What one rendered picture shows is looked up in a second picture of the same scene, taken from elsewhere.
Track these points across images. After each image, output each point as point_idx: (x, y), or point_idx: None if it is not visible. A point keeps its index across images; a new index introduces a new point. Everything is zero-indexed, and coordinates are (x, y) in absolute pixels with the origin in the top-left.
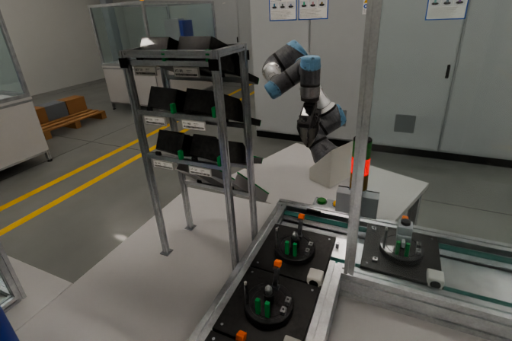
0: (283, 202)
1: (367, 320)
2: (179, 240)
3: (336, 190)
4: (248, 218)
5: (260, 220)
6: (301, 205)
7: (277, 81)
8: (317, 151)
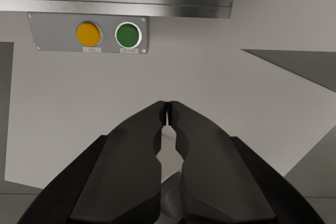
0: None
1: None
2: None
3: None
4: None
5: None
6: (171, 5)
7: None
8: (178, 197)
